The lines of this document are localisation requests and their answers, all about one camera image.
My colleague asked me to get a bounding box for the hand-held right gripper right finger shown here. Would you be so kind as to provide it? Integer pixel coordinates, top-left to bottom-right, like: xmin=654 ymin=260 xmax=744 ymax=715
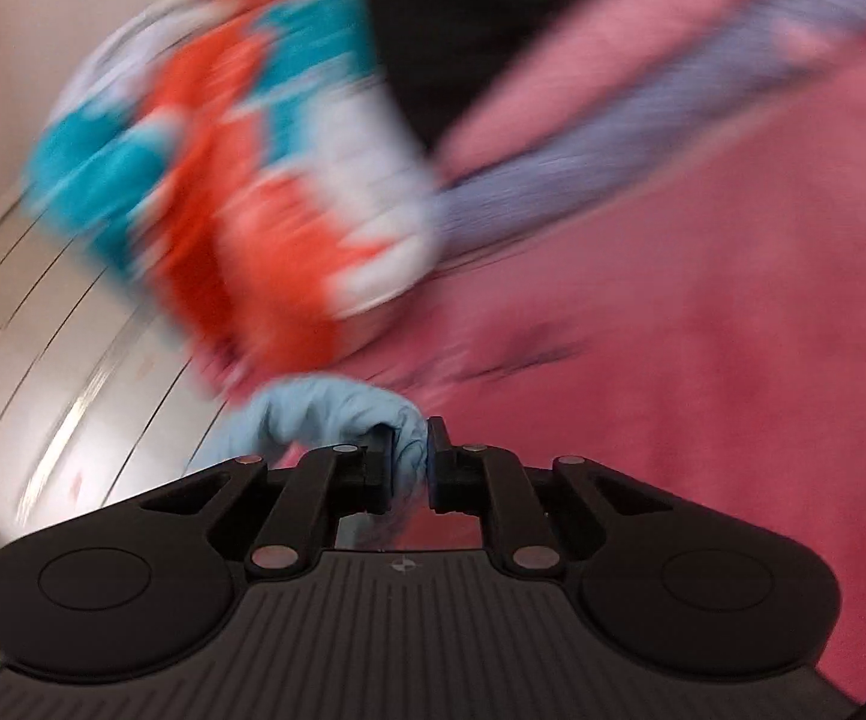
xmin=428 ymin=416 xmax=711 ymax=580

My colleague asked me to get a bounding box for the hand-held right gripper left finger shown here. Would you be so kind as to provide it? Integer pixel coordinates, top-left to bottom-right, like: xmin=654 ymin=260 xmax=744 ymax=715
xmin=140 ymin=426 xmax=396 ymax=580

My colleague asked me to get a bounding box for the light blue down jacket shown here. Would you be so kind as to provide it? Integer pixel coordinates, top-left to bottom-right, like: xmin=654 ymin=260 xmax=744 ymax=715
xmin=189 ymin=377 xmax=434 ymax=541

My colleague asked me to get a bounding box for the pink printed bed blanket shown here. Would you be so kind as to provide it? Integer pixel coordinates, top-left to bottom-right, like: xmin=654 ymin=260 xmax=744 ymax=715
xmin=185 ymin=0 xmax=866 ymax=706

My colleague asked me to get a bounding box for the lavender striped cloth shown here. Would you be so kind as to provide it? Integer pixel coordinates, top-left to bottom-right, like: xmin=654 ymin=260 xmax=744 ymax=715
xmin=433 ymin=0 xmax=866 ymax=260

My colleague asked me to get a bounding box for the colourful orange teal quilt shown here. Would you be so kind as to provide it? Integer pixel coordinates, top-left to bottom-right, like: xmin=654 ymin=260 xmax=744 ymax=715
xmin=22 ymin=0 xmax=445 ymax=400

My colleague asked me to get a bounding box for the white wardrobe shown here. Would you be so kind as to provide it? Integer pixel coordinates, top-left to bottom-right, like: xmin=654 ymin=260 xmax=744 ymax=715
xmin=0 ymin=180 xmax=254 ymax=518

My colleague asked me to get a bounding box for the dark cloth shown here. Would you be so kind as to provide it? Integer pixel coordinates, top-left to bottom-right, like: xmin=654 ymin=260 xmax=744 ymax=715
xmin=362 ymin=0 xmax=640 ymax=160

